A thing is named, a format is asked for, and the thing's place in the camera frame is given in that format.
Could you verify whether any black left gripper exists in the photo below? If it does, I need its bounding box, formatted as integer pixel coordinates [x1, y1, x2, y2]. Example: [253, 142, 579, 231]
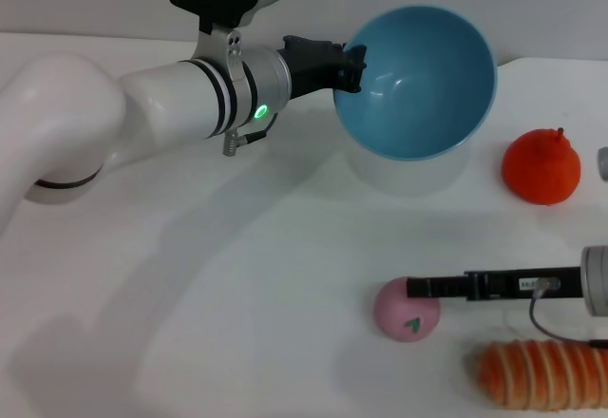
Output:
[281, 34, 371, 102]

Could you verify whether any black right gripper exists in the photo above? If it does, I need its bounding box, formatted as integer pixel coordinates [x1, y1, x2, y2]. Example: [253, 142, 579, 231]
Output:
[406, 266, 584, 303]

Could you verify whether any pink toy peach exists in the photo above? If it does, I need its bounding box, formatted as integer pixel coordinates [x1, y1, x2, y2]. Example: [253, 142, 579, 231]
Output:
[372, 275, 443, 344]

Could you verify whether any blue bowl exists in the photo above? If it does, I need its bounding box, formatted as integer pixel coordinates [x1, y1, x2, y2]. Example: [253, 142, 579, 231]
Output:
[332, 5, 499, 162]

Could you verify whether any orange striped toy bread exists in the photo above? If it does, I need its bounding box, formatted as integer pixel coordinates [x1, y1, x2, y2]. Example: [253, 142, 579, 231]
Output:
[474, 339, 608, 411]

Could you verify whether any orange toy tangerine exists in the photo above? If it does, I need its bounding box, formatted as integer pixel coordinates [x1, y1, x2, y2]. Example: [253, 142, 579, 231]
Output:
[502, 126, 582, 206]

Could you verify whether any grey right arm cable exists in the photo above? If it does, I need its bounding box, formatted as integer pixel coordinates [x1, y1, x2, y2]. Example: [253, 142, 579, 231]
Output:
[528, 276, 608, 346]

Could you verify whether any left arm cable with connector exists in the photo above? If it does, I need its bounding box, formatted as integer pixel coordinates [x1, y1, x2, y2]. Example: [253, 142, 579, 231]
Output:
[221, 112, 279, 158]

